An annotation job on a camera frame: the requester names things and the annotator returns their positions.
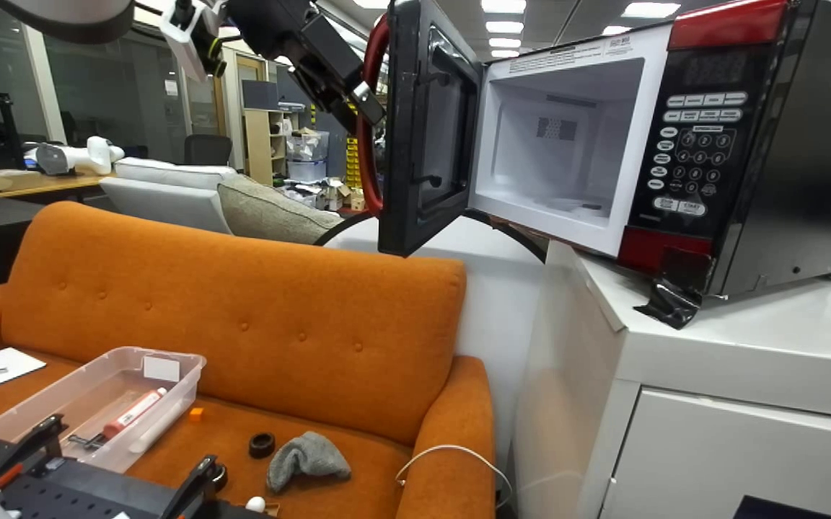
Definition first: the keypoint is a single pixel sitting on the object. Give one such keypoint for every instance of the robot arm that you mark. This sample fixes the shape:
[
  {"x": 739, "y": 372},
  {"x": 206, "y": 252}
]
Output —
[{"x": 70, "y": 16}]

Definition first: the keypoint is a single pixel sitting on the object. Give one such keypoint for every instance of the black clamp with orange tip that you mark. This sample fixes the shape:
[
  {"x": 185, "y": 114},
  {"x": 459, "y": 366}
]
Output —
[{"x": 28, "y": 447}]

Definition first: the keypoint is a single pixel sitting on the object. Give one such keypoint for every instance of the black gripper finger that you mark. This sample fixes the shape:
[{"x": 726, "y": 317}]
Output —
[
  {"x": 357, "y": 107},
  {"x": 366, "y": 69}
]

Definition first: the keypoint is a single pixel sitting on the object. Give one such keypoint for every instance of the clear plastic container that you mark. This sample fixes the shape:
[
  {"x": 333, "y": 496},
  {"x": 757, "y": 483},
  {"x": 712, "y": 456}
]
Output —
[{"x": 50, "y": 404}]

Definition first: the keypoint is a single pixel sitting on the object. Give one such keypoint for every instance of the white cushion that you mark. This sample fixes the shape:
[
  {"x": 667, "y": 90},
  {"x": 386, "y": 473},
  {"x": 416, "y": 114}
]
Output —
[{"x": 161, "y": 202}]

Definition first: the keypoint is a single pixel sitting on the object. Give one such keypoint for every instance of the orange fabric sofa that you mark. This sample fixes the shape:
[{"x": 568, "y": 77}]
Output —
[{"x": 245, "y": 317}]

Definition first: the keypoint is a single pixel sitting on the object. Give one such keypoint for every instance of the white device on desk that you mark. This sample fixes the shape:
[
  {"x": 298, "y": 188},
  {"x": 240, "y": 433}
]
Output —
[{"x": 73, "y": 157}]

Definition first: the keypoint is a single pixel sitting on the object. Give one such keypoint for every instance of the white cabinet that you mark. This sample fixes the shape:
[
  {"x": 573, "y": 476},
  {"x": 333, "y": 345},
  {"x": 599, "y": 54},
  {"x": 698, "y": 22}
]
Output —
[{"x": 742, "y": 384}]

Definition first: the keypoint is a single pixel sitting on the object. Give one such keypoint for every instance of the wooden desk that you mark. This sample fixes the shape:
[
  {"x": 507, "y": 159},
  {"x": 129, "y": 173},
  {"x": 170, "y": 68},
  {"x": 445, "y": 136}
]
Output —
[{"x": 21, "y": 182}]

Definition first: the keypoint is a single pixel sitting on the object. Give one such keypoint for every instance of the small orange object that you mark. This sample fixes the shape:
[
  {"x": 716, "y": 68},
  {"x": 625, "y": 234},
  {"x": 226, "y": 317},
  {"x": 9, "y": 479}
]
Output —
[{"x": 198, "y": 414}]

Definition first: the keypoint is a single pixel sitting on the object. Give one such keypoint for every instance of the black tape patch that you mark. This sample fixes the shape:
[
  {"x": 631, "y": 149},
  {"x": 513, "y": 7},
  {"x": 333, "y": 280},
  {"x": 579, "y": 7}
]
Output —
[{"x": 672, "y": 306}]

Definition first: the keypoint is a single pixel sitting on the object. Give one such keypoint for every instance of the gray cloth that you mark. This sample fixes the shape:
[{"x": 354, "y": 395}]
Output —
[{"x": 305, "y": 460}]

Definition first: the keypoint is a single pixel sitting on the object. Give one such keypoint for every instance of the grey cushion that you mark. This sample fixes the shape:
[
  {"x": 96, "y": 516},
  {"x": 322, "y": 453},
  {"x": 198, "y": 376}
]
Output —
[{"x": 272, "y": 211}]

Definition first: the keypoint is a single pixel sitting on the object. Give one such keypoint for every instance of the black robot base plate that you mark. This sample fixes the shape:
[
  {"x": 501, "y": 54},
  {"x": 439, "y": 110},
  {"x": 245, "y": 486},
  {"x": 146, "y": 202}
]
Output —
[{"x": 80, "y": 493}]

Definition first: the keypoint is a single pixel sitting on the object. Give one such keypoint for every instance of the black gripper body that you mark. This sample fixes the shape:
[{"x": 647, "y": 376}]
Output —
[{"x": 288, "y": 33}]

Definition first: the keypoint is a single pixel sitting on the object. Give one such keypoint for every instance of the red and white marker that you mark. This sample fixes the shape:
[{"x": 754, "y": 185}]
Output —
[{"x": 136, "y": 410}]

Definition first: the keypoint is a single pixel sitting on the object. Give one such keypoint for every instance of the red and black microwave body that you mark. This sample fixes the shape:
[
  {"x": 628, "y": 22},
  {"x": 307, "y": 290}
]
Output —
[{"x": 773, "y": 190}]

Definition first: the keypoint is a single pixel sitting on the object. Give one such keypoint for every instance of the small white ball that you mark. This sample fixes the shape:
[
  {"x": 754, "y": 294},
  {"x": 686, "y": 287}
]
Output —
[{"x": 256, "y": 502}]

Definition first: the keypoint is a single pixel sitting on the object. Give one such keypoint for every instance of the black office chair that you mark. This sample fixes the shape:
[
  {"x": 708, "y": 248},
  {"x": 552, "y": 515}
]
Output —
[{"x": 208, "y": 150}]

